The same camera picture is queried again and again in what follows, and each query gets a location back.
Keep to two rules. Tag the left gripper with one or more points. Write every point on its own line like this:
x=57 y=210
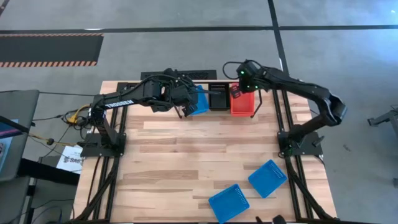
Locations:
x=185 y=93

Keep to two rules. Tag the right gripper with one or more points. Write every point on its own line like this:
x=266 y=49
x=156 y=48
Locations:
x=250 y=85

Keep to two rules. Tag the blue plastic basket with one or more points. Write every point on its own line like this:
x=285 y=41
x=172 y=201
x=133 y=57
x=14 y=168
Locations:
x=267 y=179
x=228 y=203
x=202 y=105

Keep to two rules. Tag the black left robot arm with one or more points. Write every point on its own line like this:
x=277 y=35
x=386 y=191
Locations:
x=124 y=102

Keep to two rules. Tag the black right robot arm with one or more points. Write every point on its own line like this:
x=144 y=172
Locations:
x=295 y=87

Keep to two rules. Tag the black perforated metal strip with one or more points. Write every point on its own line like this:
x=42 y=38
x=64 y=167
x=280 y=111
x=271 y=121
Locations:
x=149 y=75

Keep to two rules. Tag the white printed paper sheet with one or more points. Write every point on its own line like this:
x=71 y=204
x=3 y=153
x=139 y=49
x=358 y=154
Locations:
x=70 y=160

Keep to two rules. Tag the black metal stand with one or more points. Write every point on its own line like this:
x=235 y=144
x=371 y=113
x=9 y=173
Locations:
x=385 y=118

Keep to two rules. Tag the black round plug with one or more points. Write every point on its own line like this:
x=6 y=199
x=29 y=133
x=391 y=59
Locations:
x=50 y=142

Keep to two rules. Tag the black mat with hazard stripes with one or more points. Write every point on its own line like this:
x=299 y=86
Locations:
x=46 y=49

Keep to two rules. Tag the black desk base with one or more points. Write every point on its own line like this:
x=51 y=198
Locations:
x=46 y=171

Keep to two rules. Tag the grey desk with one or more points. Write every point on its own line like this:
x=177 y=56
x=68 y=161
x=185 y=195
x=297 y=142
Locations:
x=18 y=102

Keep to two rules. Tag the computer monitor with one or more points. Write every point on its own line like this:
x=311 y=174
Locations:
x=6 y=146

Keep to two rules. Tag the thin black metal shelf frame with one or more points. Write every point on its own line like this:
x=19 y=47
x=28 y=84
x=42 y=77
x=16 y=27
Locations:
x=261 y=101

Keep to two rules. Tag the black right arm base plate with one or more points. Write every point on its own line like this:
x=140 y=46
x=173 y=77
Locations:
x=311 y=146

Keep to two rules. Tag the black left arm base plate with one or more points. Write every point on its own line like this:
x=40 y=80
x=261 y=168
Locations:
x=90 y=152

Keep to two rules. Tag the black aluminium table frame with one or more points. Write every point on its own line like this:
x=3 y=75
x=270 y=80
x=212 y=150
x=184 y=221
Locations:
x=109 y=186

